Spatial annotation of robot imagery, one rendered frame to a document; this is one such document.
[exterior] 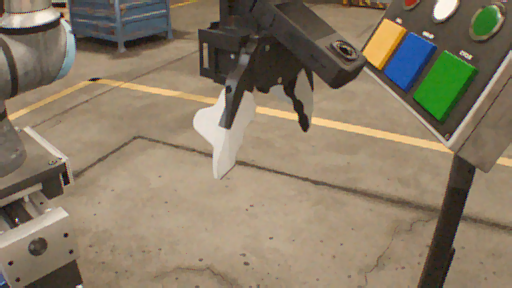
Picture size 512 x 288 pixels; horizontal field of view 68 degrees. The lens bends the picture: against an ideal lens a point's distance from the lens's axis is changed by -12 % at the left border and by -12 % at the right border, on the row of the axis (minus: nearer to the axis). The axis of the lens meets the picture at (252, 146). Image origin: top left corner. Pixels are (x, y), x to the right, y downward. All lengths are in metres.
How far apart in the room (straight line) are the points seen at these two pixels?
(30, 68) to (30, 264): 0.33
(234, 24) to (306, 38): 0.09
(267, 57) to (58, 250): 0.48
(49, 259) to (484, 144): 0.65
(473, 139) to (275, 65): 0.24
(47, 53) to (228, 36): 0.44
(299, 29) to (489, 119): 0.24
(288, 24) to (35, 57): 0.50
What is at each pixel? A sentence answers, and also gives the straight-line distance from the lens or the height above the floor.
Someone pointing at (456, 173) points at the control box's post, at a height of 0.83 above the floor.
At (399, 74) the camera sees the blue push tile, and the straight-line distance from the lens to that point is 0.61.
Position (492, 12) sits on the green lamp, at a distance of 0.54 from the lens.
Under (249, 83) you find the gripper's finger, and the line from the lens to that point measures 0.40.
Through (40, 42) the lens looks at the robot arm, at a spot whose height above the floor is 1.02.
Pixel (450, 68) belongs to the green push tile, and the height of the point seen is 1.03.
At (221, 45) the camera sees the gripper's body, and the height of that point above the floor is 1.06.
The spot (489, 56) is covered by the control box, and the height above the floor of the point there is 1.06.
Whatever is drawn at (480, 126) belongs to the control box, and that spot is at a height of 0.98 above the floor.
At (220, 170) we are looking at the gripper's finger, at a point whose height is 0.95.
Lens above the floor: 1.16
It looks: 27 degrees down
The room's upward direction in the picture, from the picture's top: straight up
